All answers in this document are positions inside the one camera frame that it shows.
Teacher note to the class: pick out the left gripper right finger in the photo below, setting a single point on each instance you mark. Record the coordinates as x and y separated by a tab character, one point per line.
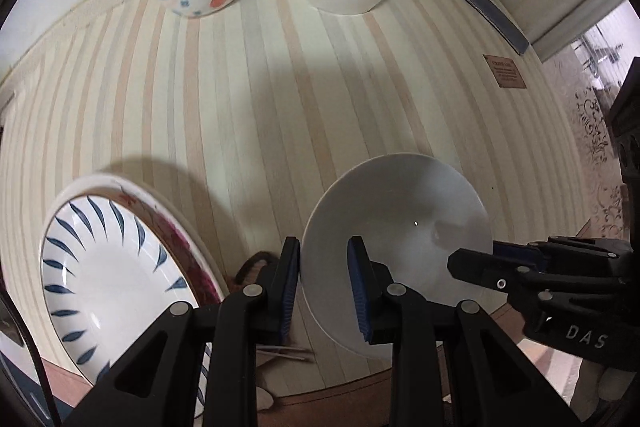
384	308

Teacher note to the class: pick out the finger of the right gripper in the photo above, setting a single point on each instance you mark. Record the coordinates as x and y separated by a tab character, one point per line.
490	271
517	251

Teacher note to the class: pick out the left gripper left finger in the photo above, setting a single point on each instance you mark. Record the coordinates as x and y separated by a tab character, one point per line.
261	307

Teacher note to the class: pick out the plain white bowl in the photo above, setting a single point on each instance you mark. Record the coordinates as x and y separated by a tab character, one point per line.
412	211

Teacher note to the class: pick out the white plate blue leaf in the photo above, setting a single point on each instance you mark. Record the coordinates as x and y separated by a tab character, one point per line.
106	277

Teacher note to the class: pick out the brown mat label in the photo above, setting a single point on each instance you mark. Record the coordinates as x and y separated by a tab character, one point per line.
505	71

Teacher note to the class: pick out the patterned glass door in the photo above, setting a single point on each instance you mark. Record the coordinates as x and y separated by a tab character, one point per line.
586	76

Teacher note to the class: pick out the striped cat table mat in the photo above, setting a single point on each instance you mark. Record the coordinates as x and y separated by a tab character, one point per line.
244	118

